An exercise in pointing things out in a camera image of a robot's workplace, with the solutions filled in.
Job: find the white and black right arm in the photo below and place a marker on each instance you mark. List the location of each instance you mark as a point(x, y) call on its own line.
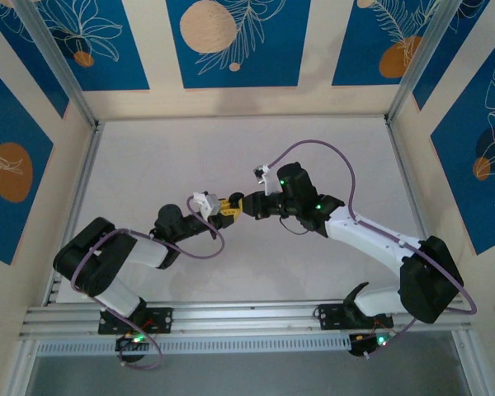
point(371, 235)

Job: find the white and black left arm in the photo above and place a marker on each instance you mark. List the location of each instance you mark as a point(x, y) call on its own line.
point(95, 255)

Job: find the controller board with green light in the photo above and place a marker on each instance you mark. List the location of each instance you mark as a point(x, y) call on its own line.
point(132, 341)
point(371, 342)

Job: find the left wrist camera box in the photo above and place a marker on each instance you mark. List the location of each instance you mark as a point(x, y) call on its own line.
point(208, 204)

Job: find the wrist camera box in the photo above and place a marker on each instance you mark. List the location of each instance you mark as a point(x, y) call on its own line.
point(208, 204)
point(268, 181)

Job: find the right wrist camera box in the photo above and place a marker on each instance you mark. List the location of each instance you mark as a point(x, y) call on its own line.
point(268, 181)

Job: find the aluminium side rail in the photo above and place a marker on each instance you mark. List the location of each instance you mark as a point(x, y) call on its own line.
point(81, 185)
point(410, 181)

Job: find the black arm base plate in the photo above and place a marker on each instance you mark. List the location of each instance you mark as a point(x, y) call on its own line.
point(330, 317)
point(161, 319)

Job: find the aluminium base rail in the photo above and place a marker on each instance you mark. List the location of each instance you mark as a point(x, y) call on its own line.
point(247, 317)

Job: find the aluminium frame post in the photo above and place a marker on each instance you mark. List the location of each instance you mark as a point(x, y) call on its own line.
point(420, 62)
point(53, 62)

